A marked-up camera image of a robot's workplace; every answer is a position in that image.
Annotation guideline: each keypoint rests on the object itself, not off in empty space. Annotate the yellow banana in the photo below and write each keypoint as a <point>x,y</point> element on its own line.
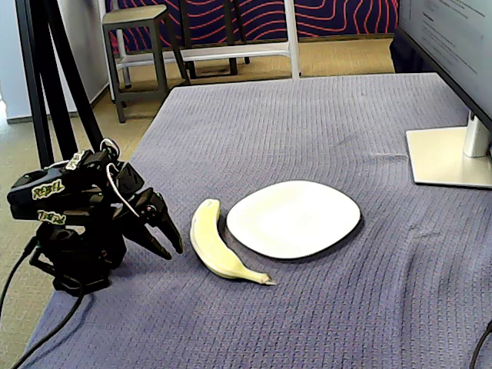
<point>207,238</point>

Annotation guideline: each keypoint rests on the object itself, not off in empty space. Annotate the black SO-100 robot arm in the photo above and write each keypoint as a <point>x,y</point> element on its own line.
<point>46,207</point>

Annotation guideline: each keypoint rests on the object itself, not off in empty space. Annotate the white plate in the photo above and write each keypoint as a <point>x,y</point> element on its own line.
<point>292,219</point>

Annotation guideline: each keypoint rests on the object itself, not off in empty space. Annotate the black metal stand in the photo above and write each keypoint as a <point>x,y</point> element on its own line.
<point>42,77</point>

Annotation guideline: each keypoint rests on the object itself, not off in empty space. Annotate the blue-grey woven cloth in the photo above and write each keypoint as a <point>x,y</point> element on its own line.
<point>307,307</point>

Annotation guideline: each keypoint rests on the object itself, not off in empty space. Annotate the grey stool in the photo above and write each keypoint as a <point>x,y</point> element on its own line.
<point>134,17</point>

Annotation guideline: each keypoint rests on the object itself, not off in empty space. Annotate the dark chair legs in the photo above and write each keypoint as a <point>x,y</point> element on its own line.
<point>229,38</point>

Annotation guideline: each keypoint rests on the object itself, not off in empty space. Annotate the purple red patterned panel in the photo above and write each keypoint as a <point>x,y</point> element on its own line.
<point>338,15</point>

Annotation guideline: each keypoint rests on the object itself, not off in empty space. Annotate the silver monitor stand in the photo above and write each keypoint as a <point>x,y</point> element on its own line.
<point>438,157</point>

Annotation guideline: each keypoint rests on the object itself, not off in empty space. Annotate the computer monitor screen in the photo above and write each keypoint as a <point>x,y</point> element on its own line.
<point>446,34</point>

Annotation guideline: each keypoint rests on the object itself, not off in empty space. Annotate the white metal frame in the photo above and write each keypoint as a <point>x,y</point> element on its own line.
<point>293,38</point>

